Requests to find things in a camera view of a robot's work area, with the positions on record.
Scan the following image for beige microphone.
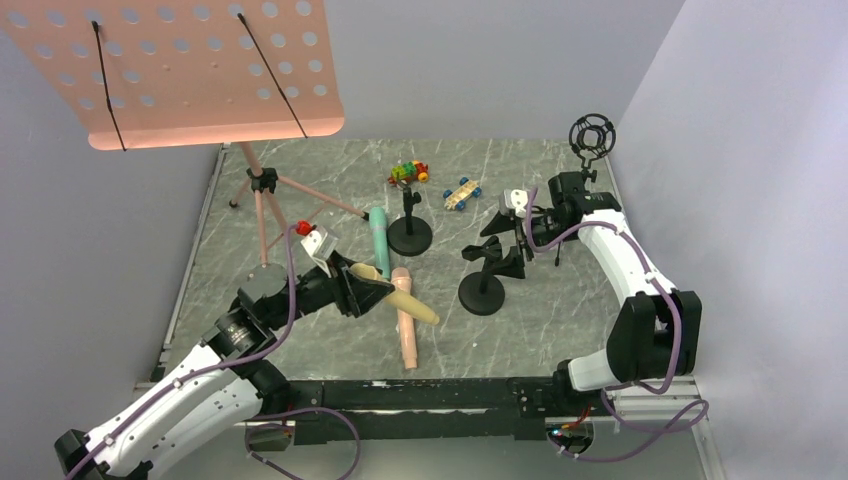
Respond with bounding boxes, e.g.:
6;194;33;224
351;263;440;325

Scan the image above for black round-base mic stand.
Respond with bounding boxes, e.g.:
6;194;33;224
386;185;433;257
458;236;505;316

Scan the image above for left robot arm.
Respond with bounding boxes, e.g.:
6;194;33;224
54;252;396;479

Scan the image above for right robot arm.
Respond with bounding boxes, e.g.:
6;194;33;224
483;172;702;394

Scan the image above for pink perforated music stand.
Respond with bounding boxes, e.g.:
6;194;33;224
1;1;345;223

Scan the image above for pink microphone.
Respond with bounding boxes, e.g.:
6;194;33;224
391;267;418;370

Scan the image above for beige toy chassis blue wheels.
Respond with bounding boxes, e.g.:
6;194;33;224
443;177;482;211

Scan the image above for green microphone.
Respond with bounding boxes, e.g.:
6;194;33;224
368;207;391;280

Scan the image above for colourful toy brick car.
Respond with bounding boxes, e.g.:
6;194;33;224
387;160;429;185

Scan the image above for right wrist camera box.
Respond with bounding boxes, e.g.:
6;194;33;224
498;189;529;219

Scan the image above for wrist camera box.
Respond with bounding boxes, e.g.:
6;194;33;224
295;220;340;268
498;189;529;219

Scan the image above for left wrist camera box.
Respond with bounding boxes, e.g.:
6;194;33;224
295;220;340;268

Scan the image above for black tripod shock-mount stand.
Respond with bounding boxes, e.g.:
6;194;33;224
521;113;618;261

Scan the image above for black base frame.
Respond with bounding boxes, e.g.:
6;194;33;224
251;373;612;445

